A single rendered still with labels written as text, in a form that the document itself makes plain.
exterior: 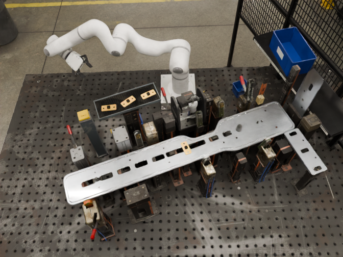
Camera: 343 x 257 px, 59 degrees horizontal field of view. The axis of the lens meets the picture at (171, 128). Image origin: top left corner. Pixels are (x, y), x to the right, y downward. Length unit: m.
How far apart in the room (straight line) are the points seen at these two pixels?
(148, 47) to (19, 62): 2.40
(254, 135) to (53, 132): 1.41
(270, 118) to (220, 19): 2.40
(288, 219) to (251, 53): 2.22
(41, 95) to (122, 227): 1.26
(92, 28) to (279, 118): 1.24
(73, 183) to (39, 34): 2.85
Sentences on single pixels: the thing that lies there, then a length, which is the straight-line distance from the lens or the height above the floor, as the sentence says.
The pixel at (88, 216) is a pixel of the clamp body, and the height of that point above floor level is 1.06.
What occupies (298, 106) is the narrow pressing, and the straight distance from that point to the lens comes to 1.98.
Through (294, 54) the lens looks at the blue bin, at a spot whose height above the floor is 1.03.
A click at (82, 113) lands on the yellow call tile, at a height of 1.16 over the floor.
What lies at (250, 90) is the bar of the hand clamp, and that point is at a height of 1.14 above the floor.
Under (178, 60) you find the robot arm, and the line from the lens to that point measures 1.87.
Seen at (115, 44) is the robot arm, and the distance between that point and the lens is 1.86.
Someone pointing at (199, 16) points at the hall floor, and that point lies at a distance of 4.15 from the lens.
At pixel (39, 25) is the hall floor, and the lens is 4.44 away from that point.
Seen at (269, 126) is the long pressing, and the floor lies 1.00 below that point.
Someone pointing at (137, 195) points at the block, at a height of 1.03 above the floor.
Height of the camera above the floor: 2.54
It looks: 58 degrees down
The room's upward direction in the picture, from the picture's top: 4 degrees counter-clockwise
